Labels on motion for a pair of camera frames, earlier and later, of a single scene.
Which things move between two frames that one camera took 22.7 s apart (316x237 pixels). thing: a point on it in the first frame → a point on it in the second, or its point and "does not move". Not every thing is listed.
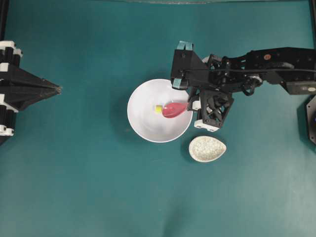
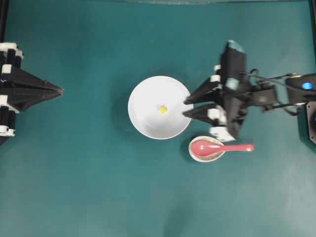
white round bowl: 143,120 does not move
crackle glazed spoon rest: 205,148 does not move
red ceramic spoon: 174,109 → 207,148
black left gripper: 29,89 does not move
